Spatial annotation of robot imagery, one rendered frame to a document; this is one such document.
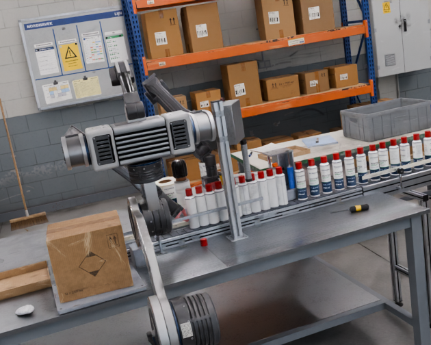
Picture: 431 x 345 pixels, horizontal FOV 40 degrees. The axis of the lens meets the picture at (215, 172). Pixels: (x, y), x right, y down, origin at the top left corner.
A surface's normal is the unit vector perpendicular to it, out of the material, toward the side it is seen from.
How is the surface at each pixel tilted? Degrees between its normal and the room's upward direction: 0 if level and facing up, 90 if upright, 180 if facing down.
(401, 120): 90
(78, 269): 90
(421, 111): 90
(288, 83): 90
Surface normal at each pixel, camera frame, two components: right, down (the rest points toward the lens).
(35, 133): 0.26, 0.18
